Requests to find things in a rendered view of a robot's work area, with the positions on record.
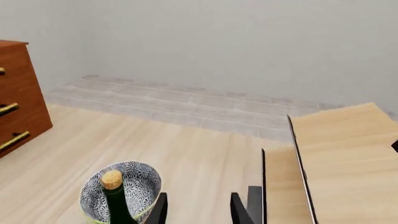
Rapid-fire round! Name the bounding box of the pale wooden slat wine rack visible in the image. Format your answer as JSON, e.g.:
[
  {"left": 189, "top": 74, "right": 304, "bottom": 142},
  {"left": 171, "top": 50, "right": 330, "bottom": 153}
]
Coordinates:
[{"left": 247, "top": 102, "right": 398, "bottom": 224}]

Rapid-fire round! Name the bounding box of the red-brown wooden cabinet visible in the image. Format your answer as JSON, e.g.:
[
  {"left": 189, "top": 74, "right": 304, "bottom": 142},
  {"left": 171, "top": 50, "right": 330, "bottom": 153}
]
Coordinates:
[{"left": 0, "top": 39, "right": 54, "bottom": 160}]

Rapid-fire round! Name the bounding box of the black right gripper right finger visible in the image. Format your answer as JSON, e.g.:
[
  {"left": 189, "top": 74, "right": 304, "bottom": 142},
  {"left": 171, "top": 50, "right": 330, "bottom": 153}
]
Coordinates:
[{"left": 230, "top": 192, "right": 257, "bottom": 224}]

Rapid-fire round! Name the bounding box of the blue white patterned bowl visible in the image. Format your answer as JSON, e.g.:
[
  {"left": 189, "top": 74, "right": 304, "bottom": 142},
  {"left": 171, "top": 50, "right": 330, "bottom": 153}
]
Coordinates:
[{"left": 79, "top": 161, "right": 164, "bottom": 224}]

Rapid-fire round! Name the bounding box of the dark green corked wine bottle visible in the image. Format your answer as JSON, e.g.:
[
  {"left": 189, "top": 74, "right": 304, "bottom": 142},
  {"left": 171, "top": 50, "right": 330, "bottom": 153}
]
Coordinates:
[{"left": 99, "top": 170, "right": 141, "bottom": 224}]

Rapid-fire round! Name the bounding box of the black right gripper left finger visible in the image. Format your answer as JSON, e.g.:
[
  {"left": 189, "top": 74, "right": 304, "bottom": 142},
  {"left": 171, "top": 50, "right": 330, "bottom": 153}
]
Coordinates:
[{"left": 145, "top": 192, "right": 169, "bottom": 224}]

